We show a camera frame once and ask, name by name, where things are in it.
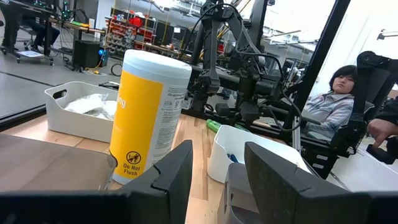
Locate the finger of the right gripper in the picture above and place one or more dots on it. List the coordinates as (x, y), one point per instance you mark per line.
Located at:
(223, 109)
(249, 111)

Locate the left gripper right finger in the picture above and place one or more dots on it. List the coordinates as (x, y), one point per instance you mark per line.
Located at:
(280, 199)

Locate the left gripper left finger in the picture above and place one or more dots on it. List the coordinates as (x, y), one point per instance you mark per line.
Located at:
(168, 193)

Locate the white plastic bin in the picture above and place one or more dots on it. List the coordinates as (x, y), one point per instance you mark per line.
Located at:
(217, 155)
(71, 124)

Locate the blue disposable razor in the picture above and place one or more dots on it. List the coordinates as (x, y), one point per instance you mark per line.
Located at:
(232, 158)

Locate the white sachet packet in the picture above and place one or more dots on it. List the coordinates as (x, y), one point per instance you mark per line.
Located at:
(109, 110)
(84, 102)

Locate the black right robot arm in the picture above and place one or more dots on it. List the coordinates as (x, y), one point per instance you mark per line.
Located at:
(210, 46)

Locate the smoky grey plastic bin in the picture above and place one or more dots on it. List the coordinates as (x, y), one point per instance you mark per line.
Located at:
(237, 180)
(46, 161)

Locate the person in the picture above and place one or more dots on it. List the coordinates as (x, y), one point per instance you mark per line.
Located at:
(40, 31)
(332, 109)

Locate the white wipes canister yellow label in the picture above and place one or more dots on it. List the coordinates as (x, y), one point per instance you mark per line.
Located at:
(140, 109)

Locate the black office chair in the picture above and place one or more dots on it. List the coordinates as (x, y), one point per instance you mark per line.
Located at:
(376, 81)

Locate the red parts shelf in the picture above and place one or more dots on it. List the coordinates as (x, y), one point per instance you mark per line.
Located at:
(124, 34)

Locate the black computer tower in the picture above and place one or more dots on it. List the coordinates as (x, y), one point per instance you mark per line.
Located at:
(85, 54)

